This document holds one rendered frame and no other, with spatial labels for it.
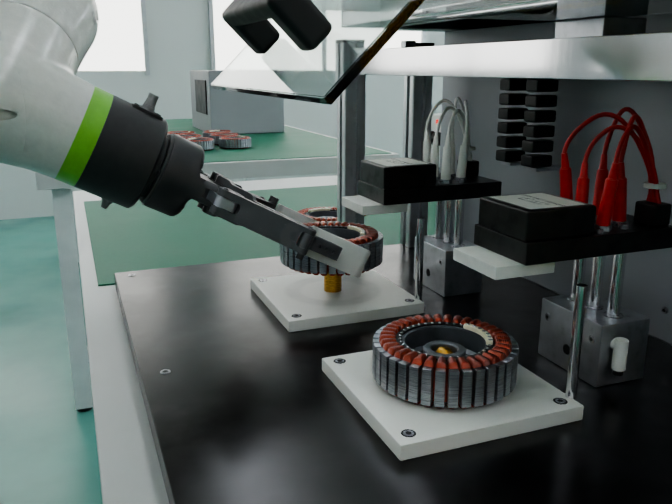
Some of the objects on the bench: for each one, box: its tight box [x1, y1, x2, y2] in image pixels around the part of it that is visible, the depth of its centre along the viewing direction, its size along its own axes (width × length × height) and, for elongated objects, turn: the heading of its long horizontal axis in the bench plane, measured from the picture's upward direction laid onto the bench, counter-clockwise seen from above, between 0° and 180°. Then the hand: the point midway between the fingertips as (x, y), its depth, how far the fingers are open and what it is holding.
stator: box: [298, 206, 337, 225], centre depth 114 cm, size 11×11×4 cm
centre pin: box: [324, 273, 342, 293], centre depth 75 cm, size 2×2×3 cm
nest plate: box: [250, 269, 424, 332], centre depth 76 cm, size 15×15×1 cm
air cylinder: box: [413, 234, 482, 297], centre depth 80 cm, size 5×8×6 cm
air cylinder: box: [538, 292, 650, 387], centre depth 58 cm, size 5×8×6 cm
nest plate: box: [322, 350, 584, 461], centre depth 54 cm, size 15×15×1 cm
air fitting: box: [610, 337, 629, 376], centre depth 54 cm, size 1×1×3 cm
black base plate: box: [114, 244, 672, 504], centre depth 66 cm, size 47×64×2 cm
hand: (328, 244), depth 74 cm, fingers closed on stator, 11 cm apart
